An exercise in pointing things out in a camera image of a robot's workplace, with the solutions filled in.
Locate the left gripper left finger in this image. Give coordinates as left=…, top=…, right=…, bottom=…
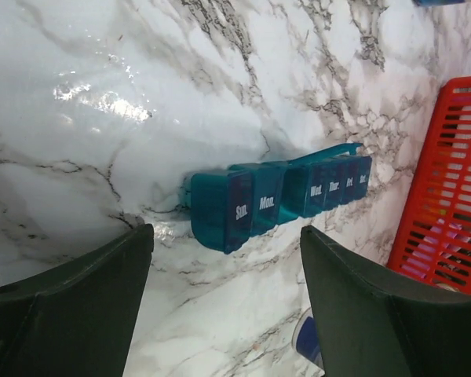
left=0, top=224, right=154, bottom=376

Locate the red plastic basket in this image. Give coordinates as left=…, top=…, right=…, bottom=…
left=388, top=76, right=471, bottom=295

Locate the teal weekly pill organizer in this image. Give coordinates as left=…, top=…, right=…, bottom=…
left=179, top=143, right=372, bottom=254

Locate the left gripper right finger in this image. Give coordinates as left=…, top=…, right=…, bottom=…
left=300, top=225, right=471, bottom=376

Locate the white pill bottle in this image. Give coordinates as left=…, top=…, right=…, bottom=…
left=291, top=308, right=324, bottom=370

